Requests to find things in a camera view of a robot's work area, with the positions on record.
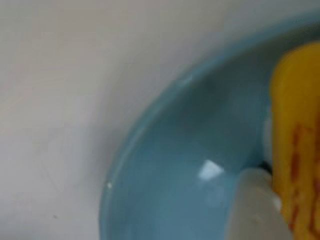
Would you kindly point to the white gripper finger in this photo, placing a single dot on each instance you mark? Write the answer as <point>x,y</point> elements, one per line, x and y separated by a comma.
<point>252,212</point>

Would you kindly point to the yellow egg sushi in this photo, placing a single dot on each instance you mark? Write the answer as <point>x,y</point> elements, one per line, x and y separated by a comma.
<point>295,100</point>

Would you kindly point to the blue round dish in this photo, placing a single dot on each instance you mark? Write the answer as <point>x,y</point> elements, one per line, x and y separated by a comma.
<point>175,150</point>

